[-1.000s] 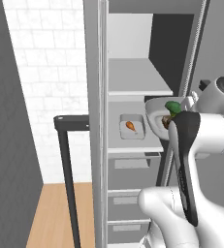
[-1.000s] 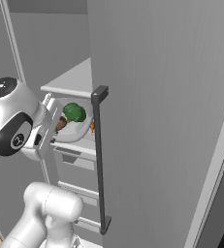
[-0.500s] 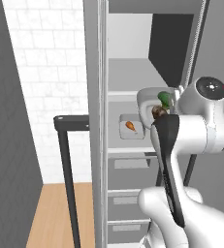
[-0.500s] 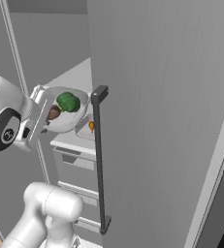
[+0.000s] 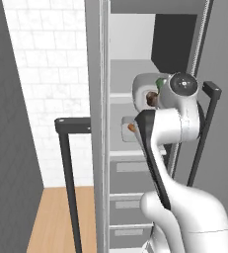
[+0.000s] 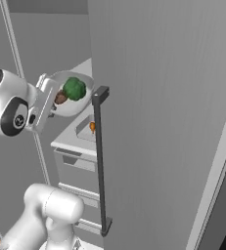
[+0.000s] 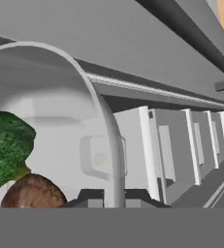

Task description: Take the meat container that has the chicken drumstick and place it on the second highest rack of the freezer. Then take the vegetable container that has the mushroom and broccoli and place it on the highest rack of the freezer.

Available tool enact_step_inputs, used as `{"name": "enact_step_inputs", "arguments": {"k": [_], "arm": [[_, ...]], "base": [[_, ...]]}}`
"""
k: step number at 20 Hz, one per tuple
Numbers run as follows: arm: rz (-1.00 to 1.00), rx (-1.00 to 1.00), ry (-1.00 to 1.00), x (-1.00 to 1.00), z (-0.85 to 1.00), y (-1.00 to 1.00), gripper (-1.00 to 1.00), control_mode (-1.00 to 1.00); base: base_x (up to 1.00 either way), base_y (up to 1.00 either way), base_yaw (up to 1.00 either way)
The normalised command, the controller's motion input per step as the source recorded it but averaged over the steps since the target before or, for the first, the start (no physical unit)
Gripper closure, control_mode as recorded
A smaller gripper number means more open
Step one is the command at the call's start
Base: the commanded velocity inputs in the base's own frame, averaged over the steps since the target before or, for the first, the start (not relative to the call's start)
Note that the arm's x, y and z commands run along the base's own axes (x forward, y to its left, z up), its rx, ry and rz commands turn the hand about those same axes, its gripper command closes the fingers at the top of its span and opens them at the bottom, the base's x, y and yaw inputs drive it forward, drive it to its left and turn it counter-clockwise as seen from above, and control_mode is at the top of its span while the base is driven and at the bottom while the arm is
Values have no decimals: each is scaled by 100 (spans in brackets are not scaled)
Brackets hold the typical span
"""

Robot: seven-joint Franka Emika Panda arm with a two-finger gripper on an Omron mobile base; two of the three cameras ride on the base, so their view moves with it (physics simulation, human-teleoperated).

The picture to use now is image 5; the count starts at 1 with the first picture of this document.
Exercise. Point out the white vegetable container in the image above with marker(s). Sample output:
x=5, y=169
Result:
x=140, y=86

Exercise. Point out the orange chicken drumstick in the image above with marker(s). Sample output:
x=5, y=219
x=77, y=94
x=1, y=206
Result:
x=131, y=127

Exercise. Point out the brown mushroom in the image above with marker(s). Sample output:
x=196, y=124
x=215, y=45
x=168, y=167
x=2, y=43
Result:
x=151, y=98

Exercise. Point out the grey freezer cabinet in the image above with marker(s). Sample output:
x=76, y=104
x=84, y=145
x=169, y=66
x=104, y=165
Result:
x=132, y=36

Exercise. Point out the white meat container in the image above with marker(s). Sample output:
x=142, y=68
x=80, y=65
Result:
x=126, y=135

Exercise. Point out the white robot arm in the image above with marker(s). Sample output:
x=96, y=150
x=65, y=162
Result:
x=191, y=214

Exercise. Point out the green broccoli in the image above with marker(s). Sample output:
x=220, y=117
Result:
x=159, y=83

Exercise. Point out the grey freezer rack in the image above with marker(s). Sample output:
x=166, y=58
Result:
x=122, y=77
x=116, y=131

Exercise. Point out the grey freezer door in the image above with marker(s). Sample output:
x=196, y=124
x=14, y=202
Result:
x=224, y=49
x=94, y=99

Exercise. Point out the large grey freezer drawer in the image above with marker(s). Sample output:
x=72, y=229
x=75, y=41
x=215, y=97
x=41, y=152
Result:
x=125, y=181

